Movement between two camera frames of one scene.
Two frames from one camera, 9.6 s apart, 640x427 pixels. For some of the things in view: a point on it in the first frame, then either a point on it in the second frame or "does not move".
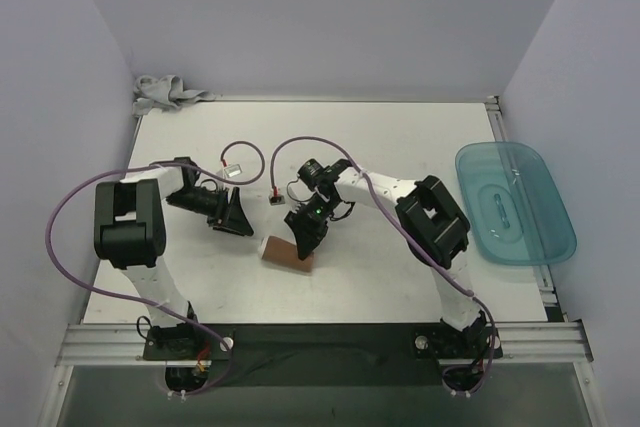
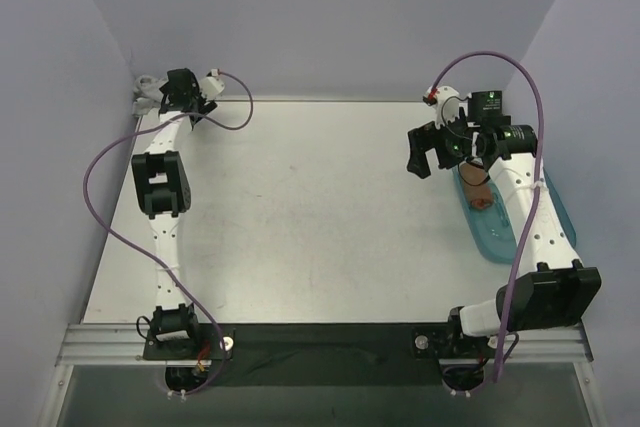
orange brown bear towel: x=284 y=253 → x=477 y=185
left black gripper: x=225 y=209 → x=181 y=97
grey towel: x=163 y=93 does not move
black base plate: x=334 y=355 does not move
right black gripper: x=305 y=223 → x=432 y=142
